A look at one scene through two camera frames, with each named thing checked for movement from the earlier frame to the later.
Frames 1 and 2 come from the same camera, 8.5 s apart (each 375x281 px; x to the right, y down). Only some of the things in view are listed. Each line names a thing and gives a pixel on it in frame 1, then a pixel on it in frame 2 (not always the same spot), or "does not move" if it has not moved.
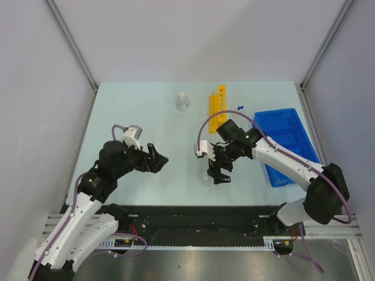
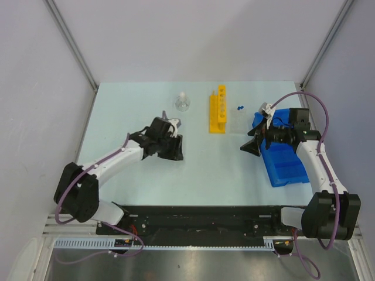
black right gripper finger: (221, 178) to (253, 146)
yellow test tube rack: (218, 105) does not move
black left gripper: (153, 164) to (175, 153)
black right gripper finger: (214, 171) to (259, 130)
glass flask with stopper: (182, 102) does not move
